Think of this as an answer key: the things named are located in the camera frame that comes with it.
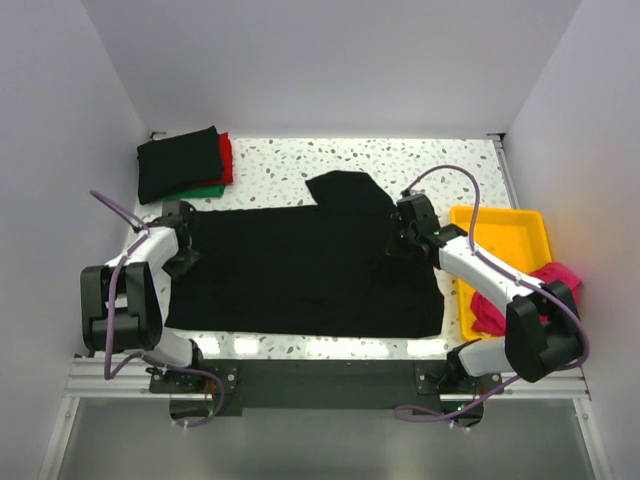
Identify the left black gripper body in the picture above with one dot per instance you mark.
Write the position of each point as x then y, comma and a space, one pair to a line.
182, 261

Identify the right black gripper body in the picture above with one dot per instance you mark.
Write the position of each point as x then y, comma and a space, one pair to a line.
399, 243

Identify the black t shirt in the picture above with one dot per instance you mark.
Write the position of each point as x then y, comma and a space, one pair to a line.
171, 165
322, 269

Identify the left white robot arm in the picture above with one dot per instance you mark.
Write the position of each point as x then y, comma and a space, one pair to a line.
125, 302

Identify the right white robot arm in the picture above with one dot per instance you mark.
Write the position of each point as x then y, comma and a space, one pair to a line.
543, 332

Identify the folded green t shirt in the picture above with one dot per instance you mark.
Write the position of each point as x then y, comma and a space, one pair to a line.
213, 191

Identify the folded black t shirt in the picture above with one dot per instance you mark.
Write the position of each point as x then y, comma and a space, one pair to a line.
171, 165

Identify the folded red t shirt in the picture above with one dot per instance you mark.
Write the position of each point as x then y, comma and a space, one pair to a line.
226, 176

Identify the yellow plastic tray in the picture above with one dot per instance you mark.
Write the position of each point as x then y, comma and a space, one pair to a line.
516, 237

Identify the crumpled pink t shirt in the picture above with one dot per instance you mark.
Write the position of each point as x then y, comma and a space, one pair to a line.
489, 320

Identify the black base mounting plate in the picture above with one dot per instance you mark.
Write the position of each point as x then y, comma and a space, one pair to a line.
315, 385

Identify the aluminium frame rail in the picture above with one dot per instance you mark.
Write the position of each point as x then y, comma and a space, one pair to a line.
85, 381

